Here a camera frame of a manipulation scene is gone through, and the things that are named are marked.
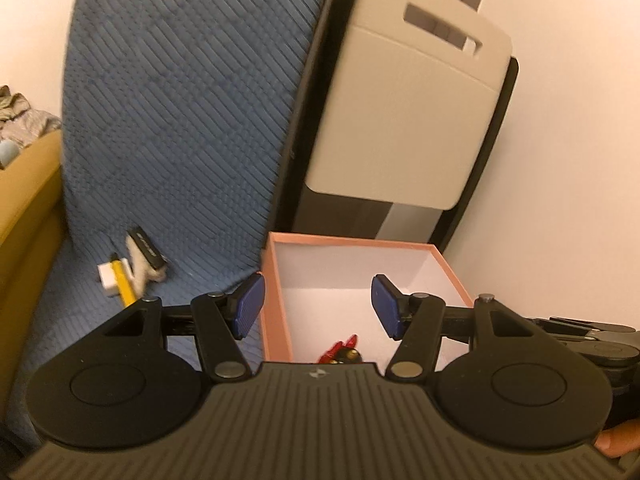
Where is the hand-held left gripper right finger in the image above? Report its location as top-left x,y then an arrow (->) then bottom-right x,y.
371,274 -> 538,382

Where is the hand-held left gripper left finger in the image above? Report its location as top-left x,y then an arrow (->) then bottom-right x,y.
100,272 -> 266,382

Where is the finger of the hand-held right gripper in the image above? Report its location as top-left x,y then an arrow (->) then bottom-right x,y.
525,316 -> 640,343

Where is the pink cardboard box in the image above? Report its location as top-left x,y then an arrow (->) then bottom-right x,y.
260,231 -> 475,365

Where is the black brush with white fleece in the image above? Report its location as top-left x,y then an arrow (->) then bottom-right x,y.
125,227 -> 168,293

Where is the yellow handled screwdriver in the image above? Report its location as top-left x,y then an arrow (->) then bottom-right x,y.
109,254 -> 137,307

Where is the white charger plug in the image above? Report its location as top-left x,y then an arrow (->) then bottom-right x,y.
96,260 -> 137,299

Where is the person's right hand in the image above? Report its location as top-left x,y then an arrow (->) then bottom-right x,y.
594,420 -> 640,461

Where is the red black pig figurine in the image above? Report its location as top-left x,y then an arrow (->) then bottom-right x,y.
317,334 -> 363,364

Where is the beige and black folding table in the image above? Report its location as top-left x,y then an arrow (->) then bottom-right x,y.
272,0 -> 519,261

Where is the blue textured cushion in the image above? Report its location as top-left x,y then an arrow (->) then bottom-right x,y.
7,0 -> 331,413

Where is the yellow sofa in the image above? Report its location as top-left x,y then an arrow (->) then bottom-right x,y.
0,130 -> 68,413

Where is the pale plush toy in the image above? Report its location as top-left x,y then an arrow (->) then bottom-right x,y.
0,139 -> 20,170

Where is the grey crumpled clothing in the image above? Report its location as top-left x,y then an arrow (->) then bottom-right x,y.
0,85 -> 63,158

